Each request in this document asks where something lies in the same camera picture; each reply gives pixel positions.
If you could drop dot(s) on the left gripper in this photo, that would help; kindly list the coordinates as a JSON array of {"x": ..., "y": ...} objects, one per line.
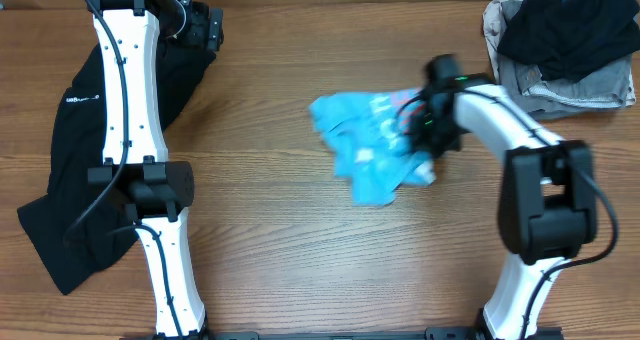
[{"x": 205, "y": 33}]

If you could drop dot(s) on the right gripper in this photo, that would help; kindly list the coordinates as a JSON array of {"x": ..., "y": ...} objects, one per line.
[{"x": 424, "y": 143}]

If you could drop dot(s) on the light blue t-shirt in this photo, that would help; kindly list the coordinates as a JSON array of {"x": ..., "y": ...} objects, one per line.
[{"x": 368, "y": 134}]

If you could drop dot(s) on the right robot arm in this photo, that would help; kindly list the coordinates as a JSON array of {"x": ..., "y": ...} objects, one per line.
[{"x": 546, "y": 208}]

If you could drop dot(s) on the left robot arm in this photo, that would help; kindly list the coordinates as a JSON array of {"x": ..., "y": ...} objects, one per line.
[{"x": 136, "y": 175}]

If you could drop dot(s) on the black garment on pile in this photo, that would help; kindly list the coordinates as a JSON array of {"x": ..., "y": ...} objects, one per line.
[{"x": 570, "y": 39}]

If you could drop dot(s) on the grey folded garment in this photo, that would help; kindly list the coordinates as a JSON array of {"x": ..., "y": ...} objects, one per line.
[{"x": 575, "y": 92}]

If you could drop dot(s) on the beige patterned garment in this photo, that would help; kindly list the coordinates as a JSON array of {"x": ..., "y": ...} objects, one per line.
[{"x": 492, "y": 25}]

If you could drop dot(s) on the black t-shirt on left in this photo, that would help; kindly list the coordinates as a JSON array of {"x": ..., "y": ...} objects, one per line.
[{"x": 77, "y": 141}]

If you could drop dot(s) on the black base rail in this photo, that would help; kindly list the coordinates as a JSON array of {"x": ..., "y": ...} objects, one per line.
[{"x": 345, "y": 335}]

